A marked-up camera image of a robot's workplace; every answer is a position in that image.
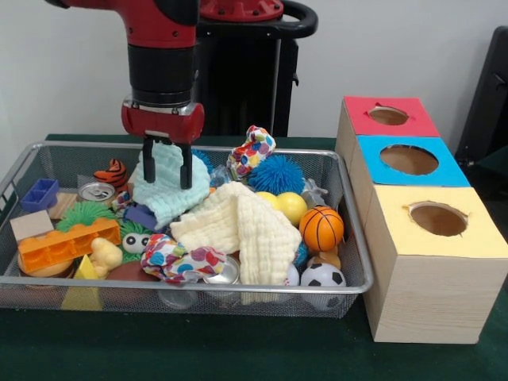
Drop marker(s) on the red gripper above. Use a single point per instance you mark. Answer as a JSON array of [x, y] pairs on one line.
[[163, 121]]

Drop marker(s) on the mint green cloth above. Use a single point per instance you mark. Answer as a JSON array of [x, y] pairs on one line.
[[167, 194]]

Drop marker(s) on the cream waffle cloth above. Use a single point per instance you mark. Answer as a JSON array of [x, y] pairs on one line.
[[254, 230]]

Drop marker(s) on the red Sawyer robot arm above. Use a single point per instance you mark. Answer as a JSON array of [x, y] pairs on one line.
[[159, 48]]

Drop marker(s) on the shallow clear mesh bin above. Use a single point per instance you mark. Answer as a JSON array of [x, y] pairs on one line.
[[48, 295]]

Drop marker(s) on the wooden box with three holes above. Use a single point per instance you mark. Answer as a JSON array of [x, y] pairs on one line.
[[421, 294]]

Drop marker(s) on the purple toy brick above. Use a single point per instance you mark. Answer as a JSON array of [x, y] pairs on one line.
[[139, 217]]

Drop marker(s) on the colourful spotted plush toy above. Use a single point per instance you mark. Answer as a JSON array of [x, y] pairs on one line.
[[250, 151]]

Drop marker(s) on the green spiky toy with eyes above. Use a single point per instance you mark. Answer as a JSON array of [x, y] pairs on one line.
[[83, 214]]

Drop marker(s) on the colourful patterned cloth pouch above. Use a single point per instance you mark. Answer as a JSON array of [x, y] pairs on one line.
[[178, 260]]

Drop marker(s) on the blue spiky ball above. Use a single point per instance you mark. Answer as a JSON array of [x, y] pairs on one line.
[[276, 175]]

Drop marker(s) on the orange toy brick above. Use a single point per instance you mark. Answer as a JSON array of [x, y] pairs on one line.
[[67, 244]]

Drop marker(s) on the small yellow ball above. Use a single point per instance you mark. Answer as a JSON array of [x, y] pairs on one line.
[[293, 206]]

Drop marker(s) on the small orange basketball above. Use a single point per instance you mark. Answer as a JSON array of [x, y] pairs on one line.
[[321, 228]]

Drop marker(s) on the dark green table cloth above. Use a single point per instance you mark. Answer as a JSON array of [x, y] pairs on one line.
[[198, 349]]

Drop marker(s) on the small soccer ball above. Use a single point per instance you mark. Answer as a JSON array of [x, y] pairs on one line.
[[322, 276]]

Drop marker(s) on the black chair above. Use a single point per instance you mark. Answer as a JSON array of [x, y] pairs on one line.
[[488, 103]]

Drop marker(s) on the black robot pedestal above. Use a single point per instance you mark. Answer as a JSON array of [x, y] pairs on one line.
[[246, 87]]

